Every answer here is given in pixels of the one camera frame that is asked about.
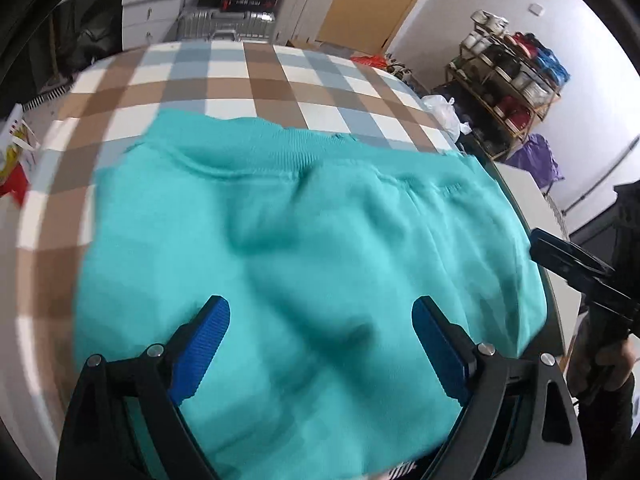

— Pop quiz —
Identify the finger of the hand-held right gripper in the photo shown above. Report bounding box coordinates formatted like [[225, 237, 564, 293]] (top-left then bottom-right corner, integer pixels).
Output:
[[529, 227, 616, 291]]

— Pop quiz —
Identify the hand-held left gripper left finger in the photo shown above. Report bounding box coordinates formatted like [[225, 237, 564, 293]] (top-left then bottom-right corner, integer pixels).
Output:
[[56, 295, 232, 480]]

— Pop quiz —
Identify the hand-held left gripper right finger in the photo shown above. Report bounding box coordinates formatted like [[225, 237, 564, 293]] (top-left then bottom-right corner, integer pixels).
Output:
[[411, 296, 587, 480]]

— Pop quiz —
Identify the teal zip jacket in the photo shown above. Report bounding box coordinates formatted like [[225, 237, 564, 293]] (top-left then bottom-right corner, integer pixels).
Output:
[[72, 107, 549, 480]]

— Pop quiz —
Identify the person's right forearm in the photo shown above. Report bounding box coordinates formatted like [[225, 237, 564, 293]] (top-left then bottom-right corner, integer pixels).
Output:
[[575, 382, 640, 480]]

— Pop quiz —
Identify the person's right hand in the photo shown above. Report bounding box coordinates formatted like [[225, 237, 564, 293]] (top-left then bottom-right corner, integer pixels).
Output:
[[570, 330, 637, 403]]

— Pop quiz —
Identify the grey table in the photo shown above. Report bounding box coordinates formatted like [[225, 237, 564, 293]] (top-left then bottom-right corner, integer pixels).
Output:
[[492, 160, 584, 362]]

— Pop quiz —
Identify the purple plastic bag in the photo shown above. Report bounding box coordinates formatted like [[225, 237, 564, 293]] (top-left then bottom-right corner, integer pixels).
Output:
[[504, 133, 567, 187]]

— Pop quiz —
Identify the wooden shoe rack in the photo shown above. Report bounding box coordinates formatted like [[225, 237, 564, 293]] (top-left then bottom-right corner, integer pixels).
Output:
[[444, 29, 564, 162]]

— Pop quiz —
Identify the white plastic bag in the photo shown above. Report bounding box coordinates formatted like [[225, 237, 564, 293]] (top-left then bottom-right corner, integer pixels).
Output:
[[421, 94, 462, 144]]

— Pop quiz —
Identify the scattered colourful shoe pile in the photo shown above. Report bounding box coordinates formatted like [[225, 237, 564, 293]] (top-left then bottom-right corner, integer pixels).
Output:
[[384, 61, 427, 92]]

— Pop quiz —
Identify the checked blanket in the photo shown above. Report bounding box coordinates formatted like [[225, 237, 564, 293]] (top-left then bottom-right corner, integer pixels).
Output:
[[14, 40, 462, 480]]

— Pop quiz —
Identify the white printed paper bag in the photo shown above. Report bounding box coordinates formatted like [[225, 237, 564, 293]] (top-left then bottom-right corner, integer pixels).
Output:
[[0, 104, 42, 207]]

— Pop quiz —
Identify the wooden door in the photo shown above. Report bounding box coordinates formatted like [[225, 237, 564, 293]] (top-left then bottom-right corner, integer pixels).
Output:
[[316, 0, 447, 57]]

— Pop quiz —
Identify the silver suitcase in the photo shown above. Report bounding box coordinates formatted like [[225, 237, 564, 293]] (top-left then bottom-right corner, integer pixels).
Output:
[[176, 6, 279, 44]]

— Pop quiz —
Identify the black bag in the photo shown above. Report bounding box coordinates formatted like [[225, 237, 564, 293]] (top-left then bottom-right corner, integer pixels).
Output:
[[54, 0, 127, 69]]

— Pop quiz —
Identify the white desk with drawers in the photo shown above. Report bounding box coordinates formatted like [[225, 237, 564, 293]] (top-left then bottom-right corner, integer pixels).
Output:
[[91, 0, 195, 54]]

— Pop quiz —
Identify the white upright suitcase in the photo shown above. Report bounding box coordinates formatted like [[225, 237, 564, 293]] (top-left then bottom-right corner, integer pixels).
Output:
[[276, 0, 349, 47]]

